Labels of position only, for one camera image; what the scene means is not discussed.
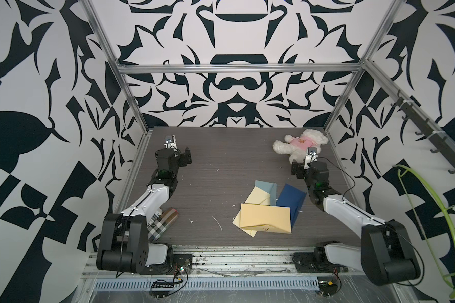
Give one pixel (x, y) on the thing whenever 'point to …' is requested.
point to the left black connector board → (162, 285)
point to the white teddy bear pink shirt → (297, 147)
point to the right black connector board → (327, 287)
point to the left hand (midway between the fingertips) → (175, 145)
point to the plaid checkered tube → (162, 219)
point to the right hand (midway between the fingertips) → (305, 156)
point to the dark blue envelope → (292, 197)
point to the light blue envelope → (269, 187)
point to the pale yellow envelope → (257, 196)
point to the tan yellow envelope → (265, 218)
